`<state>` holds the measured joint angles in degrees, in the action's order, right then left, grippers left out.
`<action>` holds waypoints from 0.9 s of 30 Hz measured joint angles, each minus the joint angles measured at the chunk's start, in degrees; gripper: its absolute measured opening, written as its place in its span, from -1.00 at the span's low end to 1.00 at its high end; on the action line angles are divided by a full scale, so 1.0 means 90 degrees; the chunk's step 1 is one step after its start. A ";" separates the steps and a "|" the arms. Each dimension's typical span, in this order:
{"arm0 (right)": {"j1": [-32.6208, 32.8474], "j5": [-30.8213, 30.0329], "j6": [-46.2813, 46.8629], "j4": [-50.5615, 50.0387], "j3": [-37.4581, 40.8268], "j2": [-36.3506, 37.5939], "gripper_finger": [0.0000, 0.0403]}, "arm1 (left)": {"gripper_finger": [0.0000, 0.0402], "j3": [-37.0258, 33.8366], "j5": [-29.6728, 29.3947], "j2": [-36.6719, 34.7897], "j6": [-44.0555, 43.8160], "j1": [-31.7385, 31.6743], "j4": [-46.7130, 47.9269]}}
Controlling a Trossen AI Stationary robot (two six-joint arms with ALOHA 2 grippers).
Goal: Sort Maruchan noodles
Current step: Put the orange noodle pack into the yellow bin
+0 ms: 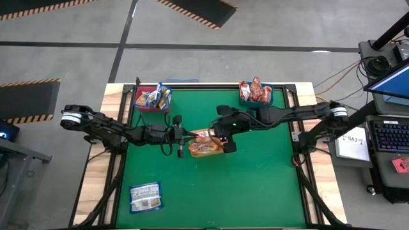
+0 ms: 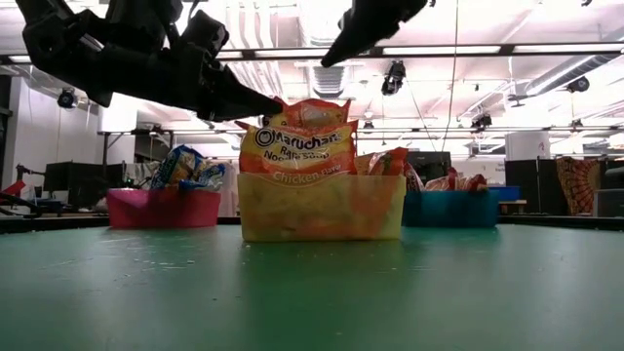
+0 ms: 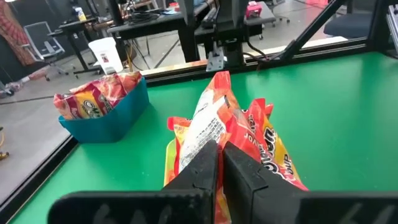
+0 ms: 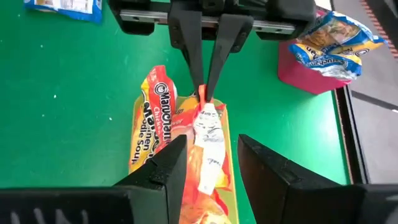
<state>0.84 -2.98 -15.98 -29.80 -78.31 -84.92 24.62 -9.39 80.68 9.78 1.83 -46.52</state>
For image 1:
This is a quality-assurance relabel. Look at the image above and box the black hazard-striped floor mat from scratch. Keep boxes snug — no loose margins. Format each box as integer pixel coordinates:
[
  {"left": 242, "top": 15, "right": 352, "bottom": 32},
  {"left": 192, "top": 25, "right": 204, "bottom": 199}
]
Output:
[
  {"left": 0, "top": 0, "right": 96, "bottom": 22},
  {"left": 156, "top": 0, "right": 239, "bottom": 31},
  {"left": 0, "top": 78, "right": 61, "bottom": 125}
]

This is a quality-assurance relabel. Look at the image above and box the blue plastic bin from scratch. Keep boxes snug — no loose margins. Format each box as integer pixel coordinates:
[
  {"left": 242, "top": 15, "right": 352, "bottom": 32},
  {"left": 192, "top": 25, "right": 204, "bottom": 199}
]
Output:
[{"left": 238, "top": 83, "right": 274, "bottom": 109}]

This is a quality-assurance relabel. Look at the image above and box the grey metal cart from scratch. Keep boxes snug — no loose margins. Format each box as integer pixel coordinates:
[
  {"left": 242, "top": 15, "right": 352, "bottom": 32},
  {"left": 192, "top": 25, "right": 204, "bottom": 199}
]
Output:
[{"left": 0, "top": 137, "right": 54, "bottom": 230}]

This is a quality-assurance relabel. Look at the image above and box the workstation desk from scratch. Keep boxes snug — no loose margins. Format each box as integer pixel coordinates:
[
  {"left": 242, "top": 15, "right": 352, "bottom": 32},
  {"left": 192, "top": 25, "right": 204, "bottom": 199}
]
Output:
[{"left": 357, "top": 40, "right": 409, "bottom": 81}]

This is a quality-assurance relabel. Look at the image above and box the black monitor pole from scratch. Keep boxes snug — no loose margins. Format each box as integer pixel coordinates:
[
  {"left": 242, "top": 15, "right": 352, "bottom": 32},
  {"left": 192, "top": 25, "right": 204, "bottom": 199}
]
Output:
[{"left": 370, "top": 12, "right": 409, "bottom": 51}]

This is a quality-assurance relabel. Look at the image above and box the black device with blue light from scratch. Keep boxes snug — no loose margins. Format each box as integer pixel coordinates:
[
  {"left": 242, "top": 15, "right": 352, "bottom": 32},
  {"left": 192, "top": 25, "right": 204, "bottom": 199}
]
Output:
[{"left": 0, "top": 119, "right": 20, "bottom": 143}]

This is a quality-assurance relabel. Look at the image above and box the black stand beam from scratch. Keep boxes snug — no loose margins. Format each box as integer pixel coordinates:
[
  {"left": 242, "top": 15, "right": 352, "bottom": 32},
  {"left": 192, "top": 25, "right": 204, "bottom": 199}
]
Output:
[{"left": 346, "top": 100, "right": 378, "bottom": 128}]

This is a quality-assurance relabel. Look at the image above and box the grey workstation shelf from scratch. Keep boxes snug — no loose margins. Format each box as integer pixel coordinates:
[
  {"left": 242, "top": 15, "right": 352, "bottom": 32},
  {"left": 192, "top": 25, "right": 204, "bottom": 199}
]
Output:
[{"left": 365, "top": 95, "right": 409, "bottom": 190}]

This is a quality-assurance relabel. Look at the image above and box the black cable coil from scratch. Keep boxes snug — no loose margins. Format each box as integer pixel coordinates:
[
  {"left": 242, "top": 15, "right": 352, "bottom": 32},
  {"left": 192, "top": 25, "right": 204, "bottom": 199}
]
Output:
[{"left": 366, "top": 56, "right": 392, "bottom": 77}]

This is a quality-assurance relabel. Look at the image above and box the black aluminium table frame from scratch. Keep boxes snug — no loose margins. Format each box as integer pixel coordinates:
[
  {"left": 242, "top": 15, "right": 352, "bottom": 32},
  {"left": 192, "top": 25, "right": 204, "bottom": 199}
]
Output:
[{"left": 68, "top": 76, "right": 349, "bottom": 230}]

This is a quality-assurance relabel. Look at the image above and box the red plastic bin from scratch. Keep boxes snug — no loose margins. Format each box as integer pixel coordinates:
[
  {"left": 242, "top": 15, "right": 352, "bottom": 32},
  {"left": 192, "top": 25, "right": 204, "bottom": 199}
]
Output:
[{"left": 133, "top": 85, "right": 173, "bottom": 114}]

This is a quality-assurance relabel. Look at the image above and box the black box device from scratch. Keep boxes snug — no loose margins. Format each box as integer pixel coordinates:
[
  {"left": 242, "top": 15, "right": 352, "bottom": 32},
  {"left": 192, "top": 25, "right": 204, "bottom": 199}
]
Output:
[{"left": 392, "top": 43, "right": 409, "bottom": 63}]

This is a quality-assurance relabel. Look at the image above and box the grey floor cable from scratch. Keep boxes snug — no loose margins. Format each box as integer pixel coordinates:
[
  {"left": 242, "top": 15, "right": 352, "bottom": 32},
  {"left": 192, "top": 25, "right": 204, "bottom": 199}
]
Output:
[{"left": 313, "top": 59, "right": 362, "bottom": 89}]

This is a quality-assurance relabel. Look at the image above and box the grey base plate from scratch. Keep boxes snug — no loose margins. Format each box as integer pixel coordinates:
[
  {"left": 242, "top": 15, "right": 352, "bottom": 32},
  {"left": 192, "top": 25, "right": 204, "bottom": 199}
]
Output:
[{"left": 328, "top": 127, "right": 374, "bottom": 169}]

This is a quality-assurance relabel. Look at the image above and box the yellow floor cable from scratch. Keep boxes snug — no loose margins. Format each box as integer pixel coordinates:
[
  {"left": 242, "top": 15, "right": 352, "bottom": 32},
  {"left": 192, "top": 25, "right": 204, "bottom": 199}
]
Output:
[{"left": 314, "top": 62, "right": 364, "bottom": 96}]

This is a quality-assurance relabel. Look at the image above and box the black equipment case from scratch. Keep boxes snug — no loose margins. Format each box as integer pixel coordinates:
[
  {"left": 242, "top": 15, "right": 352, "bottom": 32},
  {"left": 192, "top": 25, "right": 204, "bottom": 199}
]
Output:
[{"left": 382, "top": 184, "right": 409, "bottom": 204}]

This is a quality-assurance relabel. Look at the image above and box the pink card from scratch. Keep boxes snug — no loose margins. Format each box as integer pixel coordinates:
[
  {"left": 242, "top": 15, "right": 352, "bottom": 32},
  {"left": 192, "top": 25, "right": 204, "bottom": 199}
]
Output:
[{"left": 391, "top": 157, "right": 409, "bottom": 174}]

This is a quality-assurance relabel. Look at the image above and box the black backlit keyboard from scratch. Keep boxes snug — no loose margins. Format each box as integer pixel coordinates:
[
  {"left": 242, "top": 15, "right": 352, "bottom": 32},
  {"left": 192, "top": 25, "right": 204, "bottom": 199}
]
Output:
[{"left": 372, "top": 120, "right": 409, "bottom": 153}]

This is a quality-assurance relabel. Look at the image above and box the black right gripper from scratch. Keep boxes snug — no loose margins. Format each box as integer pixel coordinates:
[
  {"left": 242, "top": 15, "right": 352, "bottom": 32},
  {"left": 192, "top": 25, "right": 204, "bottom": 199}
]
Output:
[{"left": 209, "top": 105, "right": 252, "bottom": 154}]

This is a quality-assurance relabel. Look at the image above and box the white SA3 label sheet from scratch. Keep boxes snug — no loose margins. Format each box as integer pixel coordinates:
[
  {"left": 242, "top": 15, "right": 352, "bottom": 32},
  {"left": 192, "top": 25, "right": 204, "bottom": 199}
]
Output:
[{"left": 334, "top": 127, "right": 371, "bottom": 162}]

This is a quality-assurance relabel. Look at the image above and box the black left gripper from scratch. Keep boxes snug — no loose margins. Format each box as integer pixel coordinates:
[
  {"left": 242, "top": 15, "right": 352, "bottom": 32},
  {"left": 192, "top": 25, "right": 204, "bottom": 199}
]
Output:
[{"left": 148, "top": 114, "right": 201, "bottom": 159}]

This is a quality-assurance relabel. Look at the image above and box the green table mat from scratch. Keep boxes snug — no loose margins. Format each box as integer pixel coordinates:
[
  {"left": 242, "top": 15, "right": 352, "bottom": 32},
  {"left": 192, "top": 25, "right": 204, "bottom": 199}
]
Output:
[{"left": 115, "top": 88, "right": 307, "bottom": 228}]

